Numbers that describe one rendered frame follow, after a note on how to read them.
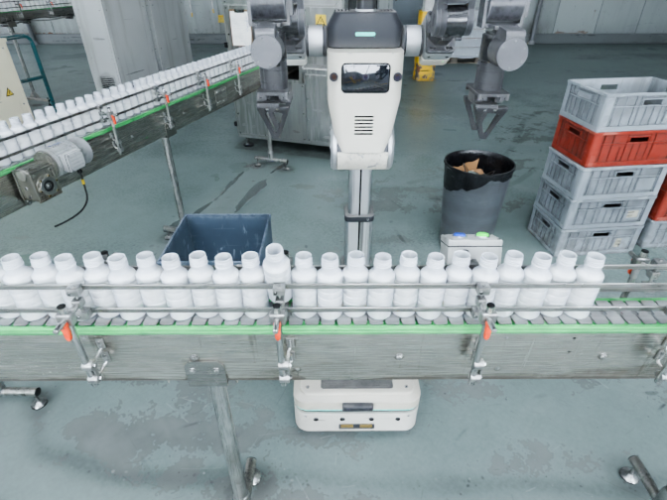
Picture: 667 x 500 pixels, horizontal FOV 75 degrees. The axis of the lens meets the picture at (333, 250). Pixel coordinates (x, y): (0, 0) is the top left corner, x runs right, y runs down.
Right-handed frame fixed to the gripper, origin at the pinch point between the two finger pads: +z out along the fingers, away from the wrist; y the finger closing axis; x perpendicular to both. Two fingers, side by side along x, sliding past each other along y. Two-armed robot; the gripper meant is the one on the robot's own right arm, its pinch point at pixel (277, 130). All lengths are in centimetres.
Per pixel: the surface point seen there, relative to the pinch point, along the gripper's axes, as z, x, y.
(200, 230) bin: 51, -37, -46
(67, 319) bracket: 33, -44, 25
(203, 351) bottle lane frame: 48, -19, 19
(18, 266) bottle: 26, -58, 15
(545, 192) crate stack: 101, 166, -188
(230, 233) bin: 53, -25, -46
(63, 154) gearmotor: 37, -104, -88
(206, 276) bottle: 28.2, -16.1, 15.8
